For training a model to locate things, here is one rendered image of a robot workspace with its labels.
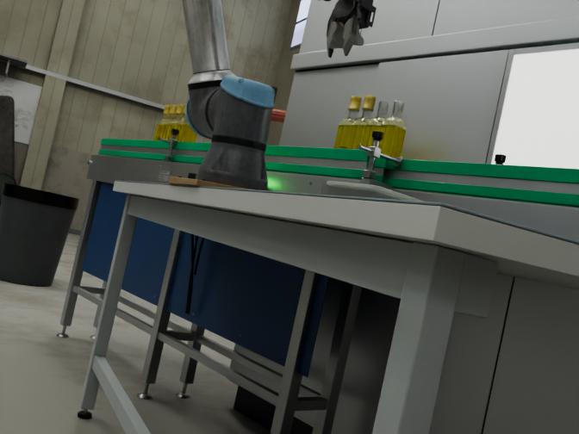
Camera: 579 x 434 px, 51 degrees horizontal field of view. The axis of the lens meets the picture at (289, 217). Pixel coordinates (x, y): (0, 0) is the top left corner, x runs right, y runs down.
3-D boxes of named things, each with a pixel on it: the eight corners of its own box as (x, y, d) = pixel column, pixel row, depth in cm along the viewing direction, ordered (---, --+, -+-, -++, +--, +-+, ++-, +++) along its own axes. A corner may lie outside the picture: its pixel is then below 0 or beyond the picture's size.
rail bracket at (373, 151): (398, 187, 164) (407, 142, 164) (357, 173, 153) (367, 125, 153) (389, 186, 166) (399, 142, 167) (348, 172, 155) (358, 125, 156)
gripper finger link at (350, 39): (366, 58, 153) (368, 25, 155) (351, 50, 149) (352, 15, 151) (357, 62, 155) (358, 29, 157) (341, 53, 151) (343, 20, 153)
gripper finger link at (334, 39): (342, 64, 159) (355, 29, 158) (326, 55, 156) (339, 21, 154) (334, 62, 162) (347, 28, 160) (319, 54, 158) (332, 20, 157)
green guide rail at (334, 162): (365, 179, 162) (371, 150, 162) (363, 178, 161) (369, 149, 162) (100, 154, 294) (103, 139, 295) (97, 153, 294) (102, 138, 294)
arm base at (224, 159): (209, 182, 119) (218, 132, 119) (187, 178, 132) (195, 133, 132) (277, 194, 126) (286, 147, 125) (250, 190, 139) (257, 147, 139)
